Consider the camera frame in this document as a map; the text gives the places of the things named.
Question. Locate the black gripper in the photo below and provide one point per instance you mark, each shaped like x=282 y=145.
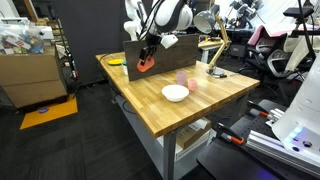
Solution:
x=152 y=42

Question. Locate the red plastic cup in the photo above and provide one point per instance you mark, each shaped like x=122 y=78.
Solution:
x=143 y=66

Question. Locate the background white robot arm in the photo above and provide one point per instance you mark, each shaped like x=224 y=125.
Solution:
x=141 y=25

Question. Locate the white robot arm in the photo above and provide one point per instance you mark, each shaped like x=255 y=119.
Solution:
x=170 y=15

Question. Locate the purple translucent cup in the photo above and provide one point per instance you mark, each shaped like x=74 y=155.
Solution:
x=181 y=77

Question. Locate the white bowl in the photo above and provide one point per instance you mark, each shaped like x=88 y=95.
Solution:
x=175 y=93

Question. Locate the white green-lidded container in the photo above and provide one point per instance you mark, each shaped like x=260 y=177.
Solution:
x=124 y=64

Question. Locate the yellow plate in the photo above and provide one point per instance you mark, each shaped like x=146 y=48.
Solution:
x=115 y=62

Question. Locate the dark wooden board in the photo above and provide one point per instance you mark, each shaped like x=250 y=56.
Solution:
x=182 y=54

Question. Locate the pink mug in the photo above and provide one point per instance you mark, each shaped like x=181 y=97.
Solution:
x=192 y=84

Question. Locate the cardboard box under table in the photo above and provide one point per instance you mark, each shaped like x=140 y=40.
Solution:
x=191 y=133

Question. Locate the near black orange clamp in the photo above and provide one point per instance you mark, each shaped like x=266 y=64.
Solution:
x=225 y=132

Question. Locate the black orange clamp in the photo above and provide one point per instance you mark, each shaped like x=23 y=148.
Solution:
x=257 y=107
x=225 y=132

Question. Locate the large cardboard box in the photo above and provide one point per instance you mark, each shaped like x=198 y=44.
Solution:
x=28 y=79

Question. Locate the clear bag of items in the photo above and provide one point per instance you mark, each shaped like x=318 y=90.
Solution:
x=21 y=39

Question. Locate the far black orange clamp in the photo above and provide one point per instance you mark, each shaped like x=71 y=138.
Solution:
x=257 y=107

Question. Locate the orange floor mat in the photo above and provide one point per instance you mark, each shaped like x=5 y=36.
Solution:
x=50 y=113

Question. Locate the pink grey office chair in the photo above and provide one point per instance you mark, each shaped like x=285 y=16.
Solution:
x=281 y=53

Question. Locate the wooden table with grey frame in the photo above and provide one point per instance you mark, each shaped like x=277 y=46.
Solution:
x=156 y=120

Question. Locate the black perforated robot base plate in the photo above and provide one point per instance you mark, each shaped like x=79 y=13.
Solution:
x=229 y=161

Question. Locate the aluminium extrusion rail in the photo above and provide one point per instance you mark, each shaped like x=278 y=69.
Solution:
x=280 y=150

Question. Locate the black camera on stand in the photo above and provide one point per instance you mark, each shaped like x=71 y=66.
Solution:
x=300 y=15

